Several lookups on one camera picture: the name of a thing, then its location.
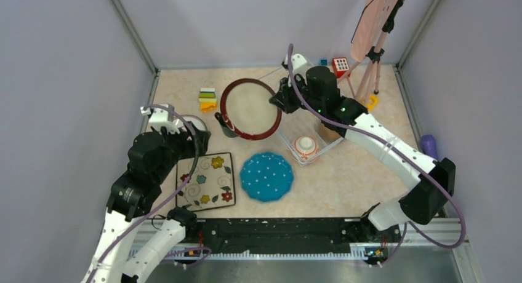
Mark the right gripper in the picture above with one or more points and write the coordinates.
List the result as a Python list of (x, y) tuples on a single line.
[(283, 97)]

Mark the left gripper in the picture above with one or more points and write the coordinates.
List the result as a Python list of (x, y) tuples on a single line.
[(191, 145)]

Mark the dark green ceramic mug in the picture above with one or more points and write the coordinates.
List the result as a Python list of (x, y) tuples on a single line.
[(225, 129)]

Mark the brown speckled ceramic bowl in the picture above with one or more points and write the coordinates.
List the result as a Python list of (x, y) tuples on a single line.
[(328, 135)]

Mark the orange patterned white bowl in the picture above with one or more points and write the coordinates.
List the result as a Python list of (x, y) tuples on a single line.
[(305, 147)]

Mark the red-rimmed cream round plate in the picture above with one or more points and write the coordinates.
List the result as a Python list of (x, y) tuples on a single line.
[(247, 111)]

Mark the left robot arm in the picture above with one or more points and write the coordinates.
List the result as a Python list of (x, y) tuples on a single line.
[(151, 158)]

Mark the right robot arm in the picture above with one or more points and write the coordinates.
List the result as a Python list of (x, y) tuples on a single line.
[(430, 182)]

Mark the round white plate red lettering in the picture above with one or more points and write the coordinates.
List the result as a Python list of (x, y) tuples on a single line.
[(196, 122)]

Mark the red toy calculator block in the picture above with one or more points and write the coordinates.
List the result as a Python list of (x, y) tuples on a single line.
[(340, 66)]

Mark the square floral ceramic plate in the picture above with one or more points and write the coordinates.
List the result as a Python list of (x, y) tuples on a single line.
[(211, 186)]

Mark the stacked colourful toy blocks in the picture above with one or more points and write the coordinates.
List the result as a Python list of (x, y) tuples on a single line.
[(207, 100)]

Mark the yellow toy block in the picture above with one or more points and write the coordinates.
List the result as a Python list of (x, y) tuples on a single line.
[(372, 102)]

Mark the pink tripod stand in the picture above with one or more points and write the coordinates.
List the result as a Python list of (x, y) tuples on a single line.
[(369, 83)]

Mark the pink perforated board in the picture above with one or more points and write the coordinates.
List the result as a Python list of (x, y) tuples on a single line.
[(375, 14)]

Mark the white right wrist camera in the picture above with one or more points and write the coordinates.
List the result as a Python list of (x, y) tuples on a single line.
[(299, 64)]

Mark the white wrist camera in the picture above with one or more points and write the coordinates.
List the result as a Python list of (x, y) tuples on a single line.
[(159, 118), (299, 64)]

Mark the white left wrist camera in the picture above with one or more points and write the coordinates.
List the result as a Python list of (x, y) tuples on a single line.
[(159, 118)]

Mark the white wire dish rack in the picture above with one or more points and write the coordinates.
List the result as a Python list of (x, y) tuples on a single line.
[(314, 87)]

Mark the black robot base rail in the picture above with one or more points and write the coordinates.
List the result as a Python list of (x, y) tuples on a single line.
[(351, 230)]

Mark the purple handle tool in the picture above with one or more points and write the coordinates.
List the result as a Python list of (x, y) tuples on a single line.
[(428, 145)]

